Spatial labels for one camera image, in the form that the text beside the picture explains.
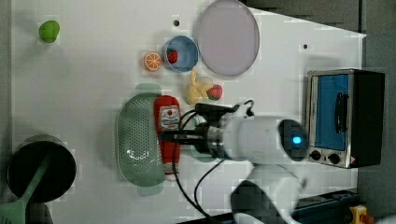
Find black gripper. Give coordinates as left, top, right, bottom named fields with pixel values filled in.
left=159, top=122, right=223, bottom=156

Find red ketchup bottle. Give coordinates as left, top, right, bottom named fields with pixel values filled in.
left=154, top=95, right=180, bottom=181

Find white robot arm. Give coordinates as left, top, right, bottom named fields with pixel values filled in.
left=160, top=116, right=308, bottom=224

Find green oval strainer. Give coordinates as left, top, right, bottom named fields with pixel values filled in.
left=115, top=83, right=165, bottom=197

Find green mug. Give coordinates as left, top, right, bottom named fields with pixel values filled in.
left=191, top=115, right=214, bottom=162

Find yellow banana toy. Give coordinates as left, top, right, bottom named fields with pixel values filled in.
left=187, top=67, right=213, bottom=106

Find red strawberry toy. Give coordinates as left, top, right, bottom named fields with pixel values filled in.
left=206, top=85, right=223, bottom=101

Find orange slice toy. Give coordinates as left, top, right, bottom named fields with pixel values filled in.
left=143, top=52, right=162, bottom=72

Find red strawberry in bowl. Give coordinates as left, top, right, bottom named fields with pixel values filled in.
left=167, top=49, right=178, bottom=63

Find blue bowl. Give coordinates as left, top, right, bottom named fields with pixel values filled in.
left=163, top=35, right=199, bottom=73

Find lilac round plate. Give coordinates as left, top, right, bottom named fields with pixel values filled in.
left=196, top=0, right=260, bottom=77

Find black pot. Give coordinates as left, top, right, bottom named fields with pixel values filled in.
left=7, top=134, right=77, bottom=203

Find green pear toy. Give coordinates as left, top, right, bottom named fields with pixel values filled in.
left=38, top=21, right=61, bottom=43

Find silver toaster oven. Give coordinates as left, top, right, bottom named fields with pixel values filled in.
left=305, top=69, right=385, bottom=169

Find green spatula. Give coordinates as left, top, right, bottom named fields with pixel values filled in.
left=0, top=155, right=50, bottom=224

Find yellow red emergency button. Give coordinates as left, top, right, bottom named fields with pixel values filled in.
left=349, top=205, right=375, bottom=224

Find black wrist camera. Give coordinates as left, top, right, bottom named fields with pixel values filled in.
left=195, top=100, right=254, bottom=126

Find blue metal rail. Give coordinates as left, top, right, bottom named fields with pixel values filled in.
left=180, top=189, right=359, bottom=224

